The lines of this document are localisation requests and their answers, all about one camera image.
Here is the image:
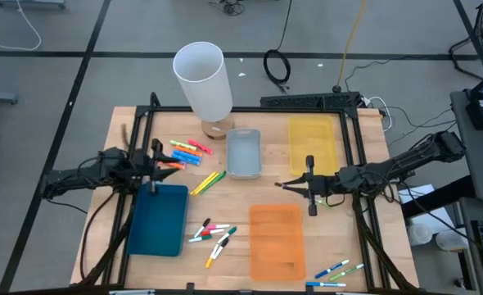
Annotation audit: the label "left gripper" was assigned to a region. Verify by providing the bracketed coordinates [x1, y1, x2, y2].
[133, 138, 183, 194]

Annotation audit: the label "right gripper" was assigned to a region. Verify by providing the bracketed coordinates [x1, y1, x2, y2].
[273, 154, 339, 217]

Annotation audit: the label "blue fat highlighter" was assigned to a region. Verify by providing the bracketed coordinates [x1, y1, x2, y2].
[171, 154, 201, 166]
[172, 150, 202, 161]

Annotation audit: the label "yellow-green fat highlighter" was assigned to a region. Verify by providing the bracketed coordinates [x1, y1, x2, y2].
[169, 139, 197, 152]

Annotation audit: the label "pink fat highlighter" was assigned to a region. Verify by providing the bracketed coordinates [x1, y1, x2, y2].
[187, 138, 214, 156]

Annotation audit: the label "yellow slim highlighter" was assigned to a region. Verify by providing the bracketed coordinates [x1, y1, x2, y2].
[192, 172, 222, 197]
[189, 170, 219, 196]

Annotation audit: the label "yellow translucent tray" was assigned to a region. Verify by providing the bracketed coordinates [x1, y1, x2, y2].
[287, 115, 341, 177]

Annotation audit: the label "blue plastic tray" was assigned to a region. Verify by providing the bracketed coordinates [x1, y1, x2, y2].
[126, 182, 190, 258]

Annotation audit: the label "grey plastic bin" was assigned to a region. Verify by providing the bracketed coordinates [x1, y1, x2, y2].
[225, 128, 264, 180]

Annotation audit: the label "blue whiteboard marker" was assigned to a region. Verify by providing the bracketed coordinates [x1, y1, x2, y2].
[314, 259, 350, 279]

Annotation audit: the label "black cap white marker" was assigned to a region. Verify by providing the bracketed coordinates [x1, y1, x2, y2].
[212, 238, 230, 261]
[193, 217, 211, 238]

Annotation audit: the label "green slim highlighter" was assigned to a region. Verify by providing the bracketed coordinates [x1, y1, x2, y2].
[200, 170, 228, 195]

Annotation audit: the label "orange translucent tray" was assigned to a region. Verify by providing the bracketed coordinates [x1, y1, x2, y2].
[248, 203, 307, 283]

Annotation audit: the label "black perforated metal bar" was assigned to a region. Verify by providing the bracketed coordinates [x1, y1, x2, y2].
[260, 91, 362, 109]

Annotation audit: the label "yellow cap white marker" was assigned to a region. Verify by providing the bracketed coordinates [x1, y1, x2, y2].
[205, 244, 220, 270]

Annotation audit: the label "white paper sheet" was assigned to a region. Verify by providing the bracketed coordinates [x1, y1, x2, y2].
[397, 183, 449, 225]

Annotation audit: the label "white round container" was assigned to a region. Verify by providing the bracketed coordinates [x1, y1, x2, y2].
[435, 229, 468, 252]
[407, 223, 434, 247]

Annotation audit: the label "black desk crossbar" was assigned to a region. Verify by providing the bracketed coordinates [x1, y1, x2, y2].
[400, 175, 476, 219]

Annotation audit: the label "black aluminium frame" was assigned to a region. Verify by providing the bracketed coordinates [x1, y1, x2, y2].
[70, 91, 422, 295]

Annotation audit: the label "white power cable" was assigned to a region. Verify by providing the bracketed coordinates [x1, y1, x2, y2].
[362, 96, 394, 133]

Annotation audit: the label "coiled black floor cable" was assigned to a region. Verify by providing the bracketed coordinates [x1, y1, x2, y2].
[262, 0, 294, 94]

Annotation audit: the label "tangled black cables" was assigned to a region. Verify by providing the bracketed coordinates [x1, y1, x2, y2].
[207, 0, 246, 17]

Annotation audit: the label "yellow extension cable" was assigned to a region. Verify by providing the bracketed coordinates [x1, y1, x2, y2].
[334, 0, 368, 93]

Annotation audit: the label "white floor cable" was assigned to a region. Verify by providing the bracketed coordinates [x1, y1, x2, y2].
[0, 0, 43, 52]

